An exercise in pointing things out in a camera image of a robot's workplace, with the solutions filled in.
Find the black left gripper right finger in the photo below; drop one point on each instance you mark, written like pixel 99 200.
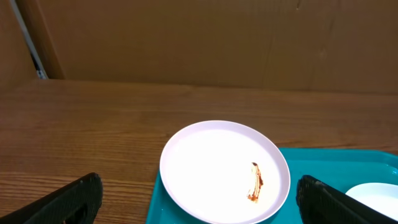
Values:
pixel 321 204

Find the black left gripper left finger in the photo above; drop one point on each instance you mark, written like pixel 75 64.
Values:
pixel 78 202

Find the white plate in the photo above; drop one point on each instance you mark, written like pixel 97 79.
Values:
pixel 380 197

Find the pink-white plate with sauce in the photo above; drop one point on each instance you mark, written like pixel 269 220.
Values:
pixel 224 172

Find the teal plastic tray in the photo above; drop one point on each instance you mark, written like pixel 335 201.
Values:
pixel 342 169

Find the brown cardboard backdrop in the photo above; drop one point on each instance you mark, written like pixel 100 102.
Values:
pixel 319 45

